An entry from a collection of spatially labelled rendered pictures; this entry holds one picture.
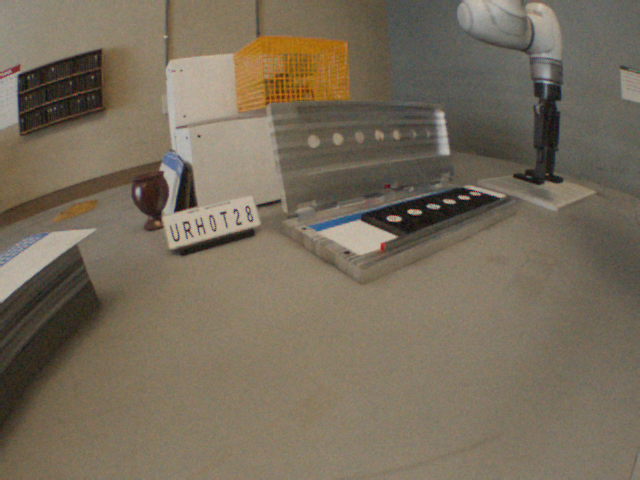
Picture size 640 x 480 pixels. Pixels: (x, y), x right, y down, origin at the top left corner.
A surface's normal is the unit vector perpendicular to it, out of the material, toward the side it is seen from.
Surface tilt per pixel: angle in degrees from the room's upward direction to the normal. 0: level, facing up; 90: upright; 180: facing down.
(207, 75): 90
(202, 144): 90
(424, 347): 0
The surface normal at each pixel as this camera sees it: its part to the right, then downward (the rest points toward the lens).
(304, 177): 0.51, 0.12
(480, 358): -0.05, -0.92
